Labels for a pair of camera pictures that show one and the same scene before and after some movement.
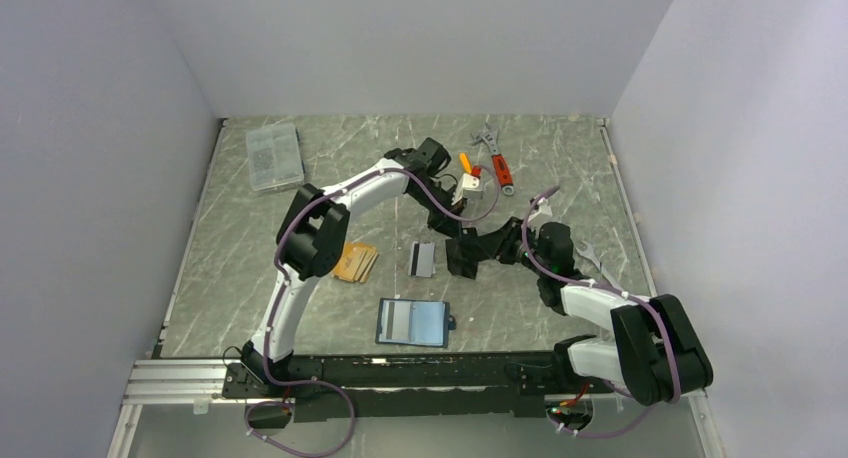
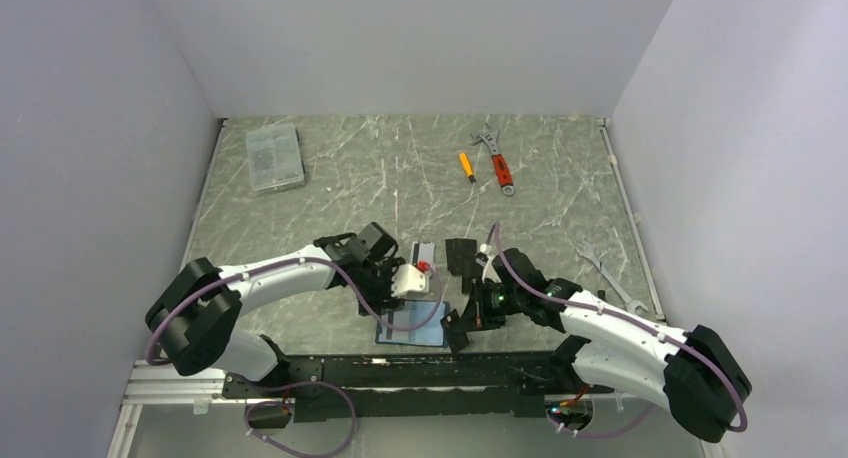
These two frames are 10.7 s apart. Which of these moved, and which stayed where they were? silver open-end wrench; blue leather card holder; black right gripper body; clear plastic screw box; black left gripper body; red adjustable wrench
Moved: black left gripper body; black right gripper body
Stayed: silver open-end wrench; blue leather card holder; clear plastic screw box; red adjustable wrench
